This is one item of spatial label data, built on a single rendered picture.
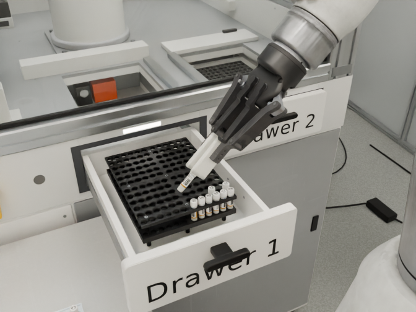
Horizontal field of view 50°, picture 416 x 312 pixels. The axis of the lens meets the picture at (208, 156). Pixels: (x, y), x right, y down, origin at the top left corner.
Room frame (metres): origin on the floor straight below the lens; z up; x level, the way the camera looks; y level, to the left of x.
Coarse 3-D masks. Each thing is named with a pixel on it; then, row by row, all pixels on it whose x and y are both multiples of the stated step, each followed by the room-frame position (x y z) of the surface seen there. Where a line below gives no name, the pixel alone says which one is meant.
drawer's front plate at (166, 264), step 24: (264, 216) 0.53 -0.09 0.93; (288, 216) 0.55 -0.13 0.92; (192, 240) 0.48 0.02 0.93; (216, 240) 0.49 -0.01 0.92; (240, 240) 0.51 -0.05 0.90; (264, 240) 0.53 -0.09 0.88; (288, 240) 0.55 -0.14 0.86; (144, 264) 0.44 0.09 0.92; (168, 264) 0.45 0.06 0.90; (192, 264) 0.47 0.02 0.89; (240, 264) 0.51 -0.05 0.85; (264, 264) 0.53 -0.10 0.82; (144, 288) 0.44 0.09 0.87; (168, 288) 0.45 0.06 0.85; (192, 288) 0.47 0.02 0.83
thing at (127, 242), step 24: (120, 144) 0.79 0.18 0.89; (144, 144) 0.81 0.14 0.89; (96, 168) 0.76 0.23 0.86; (216, 168) 0.74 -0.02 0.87; (96, 192) 0.66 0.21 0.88; (240, 192) 0.65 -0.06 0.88; (120, 216) 0.63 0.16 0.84; (240, 216) 0.63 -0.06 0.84; (120, 240) 0.52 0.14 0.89; (168, 240) 0.57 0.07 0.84
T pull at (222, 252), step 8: (216, 248) 0.48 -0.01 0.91; (224, 248) 0.48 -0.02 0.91; (216, 256) 0.46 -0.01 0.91; (224, 256) 0.46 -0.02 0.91; (232, 256) 0.46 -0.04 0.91; (240, 256) 0.46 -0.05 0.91; (248, 256) 0.47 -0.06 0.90; (208, 264) 0.45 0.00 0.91; (216, 264) 0.45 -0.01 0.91; (224, 264) 0.45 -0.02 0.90
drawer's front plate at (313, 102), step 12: (300, 96) 0.95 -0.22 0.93; (312, 96) 0.96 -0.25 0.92; (324, 96) 0.98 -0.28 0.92; (288, 108) 0.93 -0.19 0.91; (300, 108) 0.95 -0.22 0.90; (312, 108) 0.96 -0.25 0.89; (288, 120) 0.93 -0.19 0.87; (300, 120) 0.95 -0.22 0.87; (264, 132) 0.90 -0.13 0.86; (288, 132) 0.93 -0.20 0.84; (300, 132) 0.95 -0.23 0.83; (312, 132) 0.97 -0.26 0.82; (252, 144) 0.89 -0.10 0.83; (264, 144) 0.90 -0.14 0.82
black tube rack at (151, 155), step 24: (168, 144) 0.78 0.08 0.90; (192, 144) 0.78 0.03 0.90; (120, 168) 0.70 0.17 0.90; (144, 168) 0.70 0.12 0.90; (168, 168) 0.70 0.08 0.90; (120, 192) 0.67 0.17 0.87; (144, 192) 0.63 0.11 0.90; (168, 192) 0.63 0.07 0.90; (192, 192) 0.63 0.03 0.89; (144, 216) 0.56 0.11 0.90; (168, 216) 0.60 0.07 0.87; (216, 216) 0.60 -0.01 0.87; (144, 240) 0.54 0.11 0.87
